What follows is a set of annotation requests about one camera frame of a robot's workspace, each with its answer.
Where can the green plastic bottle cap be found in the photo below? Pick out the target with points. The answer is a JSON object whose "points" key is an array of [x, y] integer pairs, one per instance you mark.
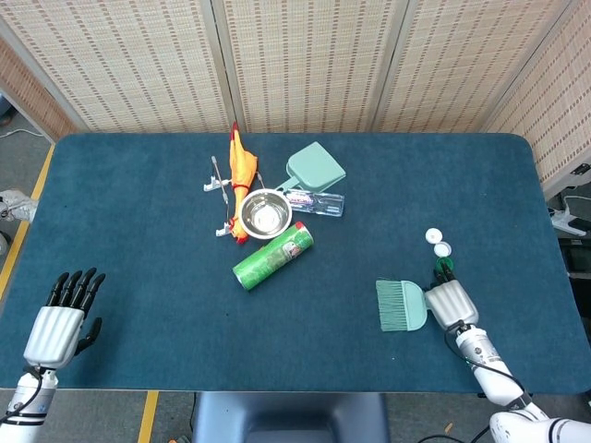
{"points": [[448, 263]]}

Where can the woven bamboo screen panel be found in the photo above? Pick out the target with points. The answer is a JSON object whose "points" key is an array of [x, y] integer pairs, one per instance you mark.
{"points": [[27, 92], [314, 60], [558, 111], [129, 60], [466, 60]]}

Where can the light green dustpan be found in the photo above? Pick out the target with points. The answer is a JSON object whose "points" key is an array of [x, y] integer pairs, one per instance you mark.
{"points": [[318, 168]]}

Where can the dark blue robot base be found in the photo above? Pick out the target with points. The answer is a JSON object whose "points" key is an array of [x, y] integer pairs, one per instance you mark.
{"points": [[291, 417]]}

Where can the small green hand broom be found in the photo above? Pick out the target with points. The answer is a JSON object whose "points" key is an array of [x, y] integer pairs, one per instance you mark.
{"points": [[401, 307]]}

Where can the black box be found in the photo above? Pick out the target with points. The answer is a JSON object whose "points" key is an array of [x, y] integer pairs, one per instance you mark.
{"points": [[579, 256]]}

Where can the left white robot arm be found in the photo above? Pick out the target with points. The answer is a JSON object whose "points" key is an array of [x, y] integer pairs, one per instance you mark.
{"points": [[27, 401]]}

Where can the clear plastic water bottle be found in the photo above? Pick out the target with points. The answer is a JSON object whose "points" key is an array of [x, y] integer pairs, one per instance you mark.
{"points": [[323, 204]]}

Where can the white power strip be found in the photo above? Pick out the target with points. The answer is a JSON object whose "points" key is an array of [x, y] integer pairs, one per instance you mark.
{"points": [[565, 221]]}

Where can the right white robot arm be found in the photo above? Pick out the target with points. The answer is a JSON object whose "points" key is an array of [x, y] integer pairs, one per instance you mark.
{"points": [[485, 364]]}

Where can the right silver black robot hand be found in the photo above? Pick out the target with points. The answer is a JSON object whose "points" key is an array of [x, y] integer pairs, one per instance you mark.
{"points": [[450, 304]]}

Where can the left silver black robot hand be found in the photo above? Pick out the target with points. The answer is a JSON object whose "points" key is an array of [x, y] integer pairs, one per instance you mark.
{"points": [[53, 334]]}

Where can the white grey sneaker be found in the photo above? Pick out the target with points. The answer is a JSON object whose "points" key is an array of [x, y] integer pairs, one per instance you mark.
{"points": [[18, 205]]}

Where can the stainless steel bowl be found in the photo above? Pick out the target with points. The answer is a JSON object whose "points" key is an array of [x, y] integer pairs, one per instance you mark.
{"points": [[265, 214]]}

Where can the yellow rubber chicken toy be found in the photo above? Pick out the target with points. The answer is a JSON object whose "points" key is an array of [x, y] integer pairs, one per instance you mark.
{"points": [[241, 166]]}

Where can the blue felt table cover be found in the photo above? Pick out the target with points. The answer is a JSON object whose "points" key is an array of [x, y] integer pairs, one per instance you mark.
{"points": [[161, 314]]}

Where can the green cylindrical chip can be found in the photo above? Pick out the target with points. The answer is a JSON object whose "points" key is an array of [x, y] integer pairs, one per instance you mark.
{"points": [[272, 258]]}

